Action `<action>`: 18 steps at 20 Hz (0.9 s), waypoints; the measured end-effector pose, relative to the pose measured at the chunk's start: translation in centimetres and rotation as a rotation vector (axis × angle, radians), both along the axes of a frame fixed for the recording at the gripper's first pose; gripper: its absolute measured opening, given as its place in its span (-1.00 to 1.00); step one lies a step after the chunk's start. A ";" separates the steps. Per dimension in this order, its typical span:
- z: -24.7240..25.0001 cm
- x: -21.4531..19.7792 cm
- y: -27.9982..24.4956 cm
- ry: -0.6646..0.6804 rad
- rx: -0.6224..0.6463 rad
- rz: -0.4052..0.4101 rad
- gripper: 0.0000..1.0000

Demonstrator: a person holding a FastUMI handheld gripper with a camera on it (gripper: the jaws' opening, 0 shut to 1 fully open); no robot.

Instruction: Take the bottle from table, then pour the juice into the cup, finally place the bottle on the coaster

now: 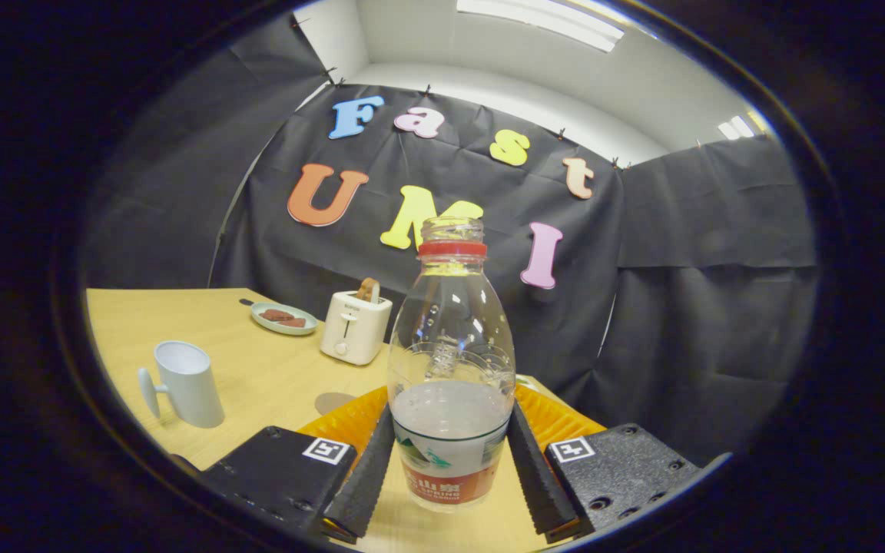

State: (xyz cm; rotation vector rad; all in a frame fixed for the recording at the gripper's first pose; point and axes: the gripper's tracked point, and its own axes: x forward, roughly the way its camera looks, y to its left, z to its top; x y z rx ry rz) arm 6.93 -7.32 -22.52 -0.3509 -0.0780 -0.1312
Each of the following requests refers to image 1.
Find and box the pale blue cup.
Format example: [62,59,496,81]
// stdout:
[138,340,226,429]

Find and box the clear plastic bottle red label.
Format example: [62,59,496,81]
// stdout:
[386,217,518,514]

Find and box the pale green plate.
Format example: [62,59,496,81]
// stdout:
[250,301,319,336]

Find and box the black backdrop cloth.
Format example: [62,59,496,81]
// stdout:
[81,15,818,465]

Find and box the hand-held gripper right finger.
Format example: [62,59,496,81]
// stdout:
[508,382,734,538]

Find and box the white toaster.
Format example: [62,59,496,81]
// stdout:
[320,290,393,366]

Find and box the ceiling light panel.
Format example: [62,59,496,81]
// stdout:
[456,0,626,53]
[718,115,756,141]

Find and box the wooden table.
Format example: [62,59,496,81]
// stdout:
[85,288,566,552]

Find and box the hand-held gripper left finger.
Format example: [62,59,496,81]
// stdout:
[197,386,397,545]

